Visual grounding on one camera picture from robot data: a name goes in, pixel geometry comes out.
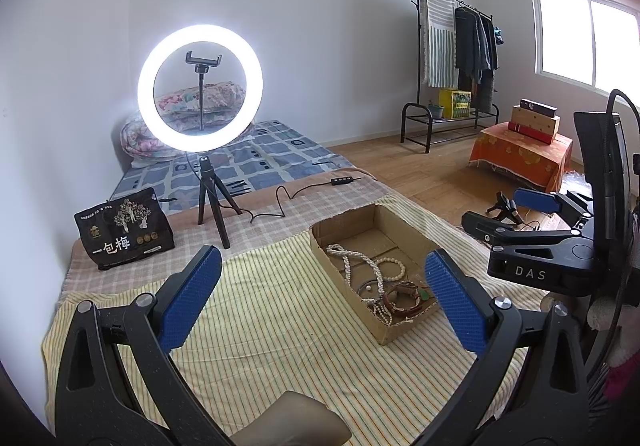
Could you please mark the cardboard box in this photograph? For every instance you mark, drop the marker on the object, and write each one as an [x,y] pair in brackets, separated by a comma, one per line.
[340,276]

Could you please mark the black clothes rack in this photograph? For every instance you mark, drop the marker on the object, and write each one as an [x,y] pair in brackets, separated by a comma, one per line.
[416,51]

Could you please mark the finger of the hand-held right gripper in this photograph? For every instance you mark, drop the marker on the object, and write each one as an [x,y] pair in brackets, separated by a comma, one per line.
[495,228]
[535,200]

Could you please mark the orange cloth covered table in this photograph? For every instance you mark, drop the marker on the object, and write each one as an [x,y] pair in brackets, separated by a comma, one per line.
[520,161]

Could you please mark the beige rounded object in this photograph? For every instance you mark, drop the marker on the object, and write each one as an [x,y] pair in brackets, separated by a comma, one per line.
[295,418]

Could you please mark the yellow box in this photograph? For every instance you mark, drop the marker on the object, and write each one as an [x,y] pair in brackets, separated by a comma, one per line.
[455,104]

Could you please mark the striped hanging towel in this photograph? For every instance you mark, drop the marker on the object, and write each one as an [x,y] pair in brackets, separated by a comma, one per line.
[437,36]

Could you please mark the checkered beige blanket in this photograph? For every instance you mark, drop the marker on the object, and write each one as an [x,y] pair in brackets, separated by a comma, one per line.
[280,206]

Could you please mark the black printed bag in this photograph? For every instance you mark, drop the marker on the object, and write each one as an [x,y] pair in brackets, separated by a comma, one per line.
[125,231]

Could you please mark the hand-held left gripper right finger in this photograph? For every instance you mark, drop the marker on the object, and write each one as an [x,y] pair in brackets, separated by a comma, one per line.
[457,301]

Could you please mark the dark patterned box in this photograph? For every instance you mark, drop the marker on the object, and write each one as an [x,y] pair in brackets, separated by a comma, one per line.
[537,107]

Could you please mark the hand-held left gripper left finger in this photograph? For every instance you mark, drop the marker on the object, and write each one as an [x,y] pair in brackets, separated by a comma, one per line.
[192,296]

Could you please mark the black phone holder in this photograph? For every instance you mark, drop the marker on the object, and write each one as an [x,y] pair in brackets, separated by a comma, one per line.
[202,61]

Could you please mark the dark hanging clothes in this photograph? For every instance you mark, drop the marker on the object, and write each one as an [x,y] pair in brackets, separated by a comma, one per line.
[472,46]

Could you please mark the window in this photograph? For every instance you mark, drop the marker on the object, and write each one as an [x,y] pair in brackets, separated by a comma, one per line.
[565,36]

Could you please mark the small black floor tripod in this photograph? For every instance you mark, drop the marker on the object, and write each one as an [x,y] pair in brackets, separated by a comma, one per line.
[505,208]

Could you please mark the stack of gift boxes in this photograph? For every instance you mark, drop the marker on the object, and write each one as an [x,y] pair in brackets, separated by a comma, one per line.
[535,124]

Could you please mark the floral pillow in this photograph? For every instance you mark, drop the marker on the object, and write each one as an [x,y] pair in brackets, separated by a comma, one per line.
[140,141]

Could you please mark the folded floral quilt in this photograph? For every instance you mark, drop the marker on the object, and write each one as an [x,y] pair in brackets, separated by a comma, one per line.
[220,96]

